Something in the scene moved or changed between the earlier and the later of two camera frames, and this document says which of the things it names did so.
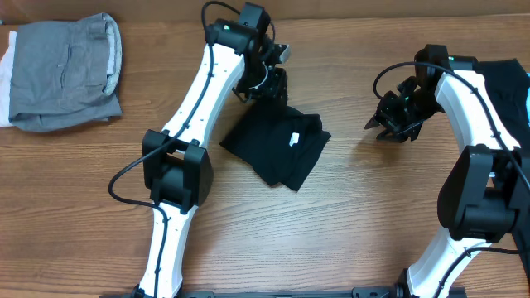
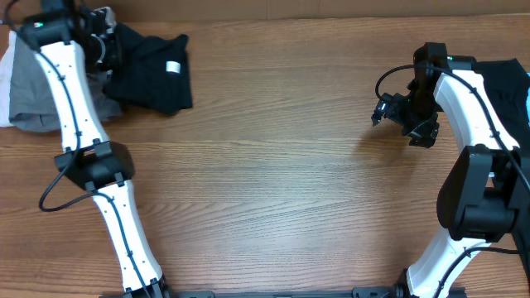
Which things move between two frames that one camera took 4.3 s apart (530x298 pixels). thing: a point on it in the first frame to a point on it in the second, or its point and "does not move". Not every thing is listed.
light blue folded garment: x=527 y=99 does not move
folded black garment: x=508 y=84 does not move
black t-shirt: x=281 y=142 to x=154 y=73
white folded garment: x=6 y=70 does not move
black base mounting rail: x=358 y=293 does not move
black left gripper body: x=270 y=88 to x=104 y=54
